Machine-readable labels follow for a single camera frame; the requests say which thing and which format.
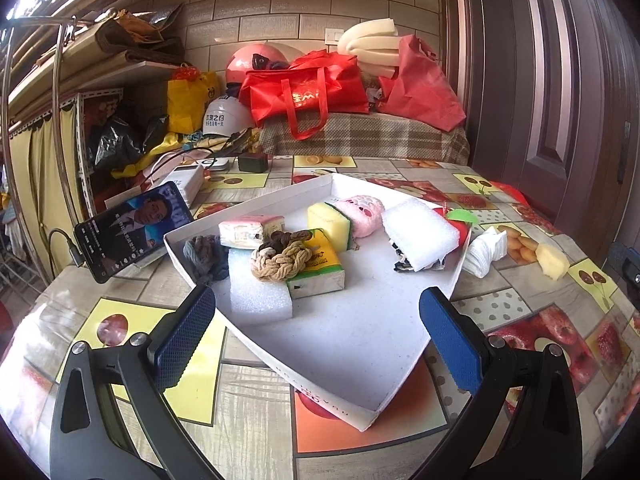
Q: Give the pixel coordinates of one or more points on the yellow tissue packet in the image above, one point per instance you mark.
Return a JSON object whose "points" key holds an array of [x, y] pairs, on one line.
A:
{"points": [[322, 270]]}

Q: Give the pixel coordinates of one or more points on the pale yellow sponge piece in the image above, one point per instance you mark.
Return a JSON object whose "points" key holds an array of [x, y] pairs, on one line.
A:
{"points": [[552, 260]]}

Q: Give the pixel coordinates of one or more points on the white helmet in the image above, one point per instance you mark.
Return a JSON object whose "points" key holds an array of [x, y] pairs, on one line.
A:
{"points": [[227, 115]]}

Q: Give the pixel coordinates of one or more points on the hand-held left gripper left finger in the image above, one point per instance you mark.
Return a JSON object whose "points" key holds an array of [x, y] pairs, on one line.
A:
{"points": [[185, 340]]}

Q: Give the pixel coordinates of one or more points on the red crumpled bag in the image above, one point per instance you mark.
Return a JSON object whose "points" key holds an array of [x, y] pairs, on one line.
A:
{"points": [[425, 85]]}

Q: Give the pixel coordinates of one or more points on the black smartphone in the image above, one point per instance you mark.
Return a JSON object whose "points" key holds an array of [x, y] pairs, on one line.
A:
{"points": [[132, 230]]}

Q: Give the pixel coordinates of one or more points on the pink tissue packet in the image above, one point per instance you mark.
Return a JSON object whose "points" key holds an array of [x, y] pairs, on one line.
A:
{"points": [[247, 231]]}

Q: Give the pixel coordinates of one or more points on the pink fluffy pouch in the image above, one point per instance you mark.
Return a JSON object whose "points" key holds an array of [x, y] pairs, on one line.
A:
{"points": [[365, 215]]}

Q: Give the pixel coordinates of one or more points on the black plastic bag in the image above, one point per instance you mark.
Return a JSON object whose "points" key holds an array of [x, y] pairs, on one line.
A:
{"points": [[117, 142]]}

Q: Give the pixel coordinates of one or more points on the yellow gift bag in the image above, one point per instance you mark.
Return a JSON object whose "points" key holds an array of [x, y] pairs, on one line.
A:
{"points": [[190, 100]]}

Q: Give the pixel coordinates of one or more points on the red plastic sheet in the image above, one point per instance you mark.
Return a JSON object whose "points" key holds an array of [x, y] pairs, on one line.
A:
{"points": [[510, 192]]}

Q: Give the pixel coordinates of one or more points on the white cardboard tray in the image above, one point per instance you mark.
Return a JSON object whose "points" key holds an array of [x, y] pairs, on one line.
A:
{"points": [[340, 350]]}

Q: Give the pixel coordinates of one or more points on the yellow cloth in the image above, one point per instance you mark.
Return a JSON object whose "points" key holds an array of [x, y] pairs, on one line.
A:
{"points": [[165, 149]]}

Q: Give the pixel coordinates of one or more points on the black charger block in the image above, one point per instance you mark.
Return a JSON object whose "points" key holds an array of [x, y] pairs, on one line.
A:
{"points": [[252, 161]]}

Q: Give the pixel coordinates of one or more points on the fruit printed tablecloth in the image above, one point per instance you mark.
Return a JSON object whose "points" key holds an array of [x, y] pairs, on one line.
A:
{"points": [[525, 305]]}

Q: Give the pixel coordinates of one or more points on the cow print cloth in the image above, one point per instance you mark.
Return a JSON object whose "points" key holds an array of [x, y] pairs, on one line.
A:
{"points": [[402, 259]]}

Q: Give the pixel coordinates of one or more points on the white foam block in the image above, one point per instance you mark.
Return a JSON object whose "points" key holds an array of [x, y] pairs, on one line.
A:
{"points": [[257, 290]]}

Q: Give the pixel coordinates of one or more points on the white shelf board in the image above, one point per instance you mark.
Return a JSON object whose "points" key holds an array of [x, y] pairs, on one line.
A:
{"points": [[130, 67]]}

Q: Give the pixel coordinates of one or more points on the white rectangular box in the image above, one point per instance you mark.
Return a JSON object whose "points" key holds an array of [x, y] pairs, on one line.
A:
{"points": [[177, 185]]}

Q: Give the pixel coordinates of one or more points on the yellow green scrub sponge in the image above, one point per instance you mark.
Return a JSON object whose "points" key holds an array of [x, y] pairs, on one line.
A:
{"points": [[327, 225]]}

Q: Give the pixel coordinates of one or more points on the brown patterned handbag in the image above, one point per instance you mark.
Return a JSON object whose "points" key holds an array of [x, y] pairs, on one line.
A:
{"points": [[135, 30]]}

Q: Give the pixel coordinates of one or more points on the red tote bag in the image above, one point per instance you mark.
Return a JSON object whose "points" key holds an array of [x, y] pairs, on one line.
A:
{"points": [[310, 87]]}

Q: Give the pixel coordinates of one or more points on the yellow curtain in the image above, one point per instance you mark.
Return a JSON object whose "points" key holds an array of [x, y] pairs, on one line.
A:
{"points": [[35, 170]]}

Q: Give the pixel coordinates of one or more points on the white foam sheet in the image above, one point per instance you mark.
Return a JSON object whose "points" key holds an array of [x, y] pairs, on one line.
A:
{"points": [[420, 235]]}

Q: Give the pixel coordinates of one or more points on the pink helmet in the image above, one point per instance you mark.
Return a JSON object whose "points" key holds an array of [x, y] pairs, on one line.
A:
{"points": [[247, 62]]}

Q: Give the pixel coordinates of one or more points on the plaid cloth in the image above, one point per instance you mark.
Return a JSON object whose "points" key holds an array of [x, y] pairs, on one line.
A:
{"points": [[365, 135]]}

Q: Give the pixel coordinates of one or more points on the white foam strips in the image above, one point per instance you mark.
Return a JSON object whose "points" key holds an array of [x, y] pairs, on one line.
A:
{"points": [[370, 40]]}

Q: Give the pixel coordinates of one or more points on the chrome tube rack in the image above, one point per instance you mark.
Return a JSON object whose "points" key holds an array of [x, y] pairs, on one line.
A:
{"points": [[57, 100]]}

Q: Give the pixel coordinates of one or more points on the white wall switch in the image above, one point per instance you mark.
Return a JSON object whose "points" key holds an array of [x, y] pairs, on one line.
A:
{"points": [[332, 36]]}

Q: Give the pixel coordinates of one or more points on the white folded paper towel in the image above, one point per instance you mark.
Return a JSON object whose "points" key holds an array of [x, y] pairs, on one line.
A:
{"points": [[480, 257]]}

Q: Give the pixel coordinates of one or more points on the brown metal door leaf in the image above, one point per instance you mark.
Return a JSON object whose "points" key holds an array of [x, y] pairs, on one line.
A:
{"points": [[550, 60]]}

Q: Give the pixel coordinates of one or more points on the white round device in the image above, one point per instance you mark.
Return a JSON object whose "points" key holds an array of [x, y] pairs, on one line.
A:
{"points": [[216, 162]]}

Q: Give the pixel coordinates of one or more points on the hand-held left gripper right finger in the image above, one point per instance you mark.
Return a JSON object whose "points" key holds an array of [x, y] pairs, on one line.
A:
{"points": [[452, 345]]}

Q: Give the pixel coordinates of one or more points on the red plush apple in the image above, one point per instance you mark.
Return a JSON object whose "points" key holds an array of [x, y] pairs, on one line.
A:
{"points": [[465, 232]]}

